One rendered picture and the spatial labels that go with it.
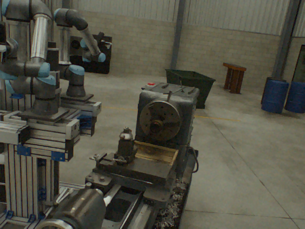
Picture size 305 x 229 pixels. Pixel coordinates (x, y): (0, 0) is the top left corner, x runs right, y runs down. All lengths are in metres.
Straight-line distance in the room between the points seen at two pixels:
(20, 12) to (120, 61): 10.45
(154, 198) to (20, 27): 1.16
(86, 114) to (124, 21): 9.96
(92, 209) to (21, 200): 1.44
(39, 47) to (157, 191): 0.95
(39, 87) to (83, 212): 0.94
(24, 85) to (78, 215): 0.97
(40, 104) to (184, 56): 10.68
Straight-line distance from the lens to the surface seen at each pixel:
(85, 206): 0.90
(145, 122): 1.97
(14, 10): 1.62
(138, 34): 11.85
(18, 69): 1.38
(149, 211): 1.35
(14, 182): 2.23
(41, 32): 1.50
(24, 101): 1.93
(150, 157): 1.80
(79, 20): 2.08
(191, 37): 12.05
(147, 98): 2.09
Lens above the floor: 1.68
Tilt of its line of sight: 17 degrees down
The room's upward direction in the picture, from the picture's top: 7 degrees clockwise
